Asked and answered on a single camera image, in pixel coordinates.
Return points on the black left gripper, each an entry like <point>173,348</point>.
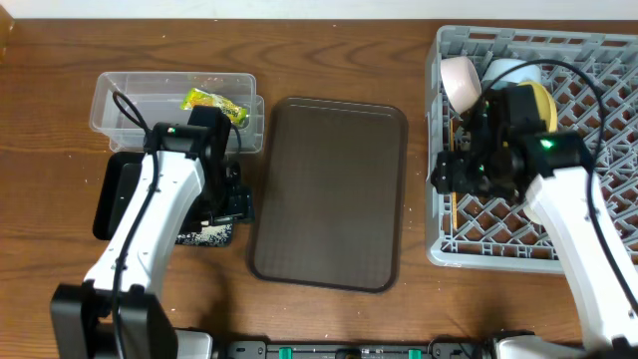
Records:
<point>235,205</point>

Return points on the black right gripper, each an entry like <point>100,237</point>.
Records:
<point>453,169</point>

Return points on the pile of rice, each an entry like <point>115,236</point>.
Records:
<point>202,234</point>

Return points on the wooden chopstick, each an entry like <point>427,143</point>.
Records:
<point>454,202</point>

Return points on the yellow plate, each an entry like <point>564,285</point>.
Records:
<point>545,104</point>

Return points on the pink white bowl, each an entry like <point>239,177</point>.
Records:
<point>461,82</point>

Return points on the green orange snack wrapper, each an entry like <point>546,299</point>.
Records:
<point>196,97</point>

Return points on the white green cup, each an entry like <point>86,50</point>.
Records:
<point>529,210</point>

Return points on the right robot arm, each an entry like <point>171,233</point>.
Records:
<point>517,153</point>

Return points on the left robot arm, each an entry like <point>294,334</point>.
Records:
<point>116,311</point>

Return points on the black waste tray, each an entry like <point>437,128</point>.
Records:
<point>121,179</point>

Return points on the clear plastic waste bin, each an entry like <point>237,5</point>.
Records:
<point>159,97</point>

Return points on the grey dishwasher rack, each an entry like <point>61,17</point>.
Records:
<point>493,233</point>

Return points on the brown serving tray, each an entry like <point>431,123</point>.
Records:
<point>332,196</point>

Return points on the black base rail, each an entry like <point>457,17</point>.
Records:
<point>441,347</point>

